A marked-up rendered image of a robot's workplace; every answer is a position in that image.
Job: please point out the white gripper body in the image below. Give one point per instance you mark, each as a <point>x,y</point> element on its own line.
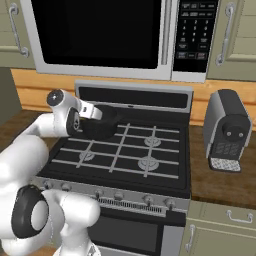
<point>96,112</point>

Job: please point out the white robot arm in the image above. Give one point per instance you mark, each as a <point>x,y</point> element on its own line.
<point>23,160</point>

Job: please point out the black cooking pot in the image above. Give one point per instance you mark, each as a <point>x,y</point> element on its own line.
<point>100,126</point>

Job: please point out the black and steel gas stove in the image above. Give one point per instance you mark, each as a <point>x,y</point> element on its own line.
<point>133,156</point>

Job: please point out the steel microwave oven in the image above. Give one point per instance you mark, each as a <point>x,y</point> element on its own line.
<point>100,33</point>

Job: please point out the steel stove knob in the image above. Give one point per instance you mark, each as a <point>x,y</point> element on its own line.
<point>118,195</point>
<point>48,184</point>
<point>99,193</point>
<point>170,202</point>
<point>147,199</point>
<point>66,186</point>

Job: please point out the grey tall cabinet panel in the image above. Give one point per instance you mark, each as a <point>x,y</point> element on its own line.
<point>8,96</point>

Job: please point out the black oven door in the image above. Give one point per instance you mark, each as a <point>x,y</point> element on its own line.
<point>133,235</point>

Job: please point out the black and silver coffee machine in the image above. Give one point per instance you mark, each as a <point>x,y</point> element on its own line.
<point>230,130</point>

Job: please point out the olive drawer front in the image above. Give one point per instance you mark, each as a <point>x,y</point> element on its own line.
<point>213,216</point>

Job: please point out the olive base cupboard door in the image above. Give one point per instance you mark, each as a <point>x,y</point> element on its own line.
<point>220,243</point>

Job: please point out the olive wall cupboard door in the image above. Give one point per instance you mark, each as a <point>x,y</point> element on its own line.
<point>240,40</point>
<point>6,33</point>

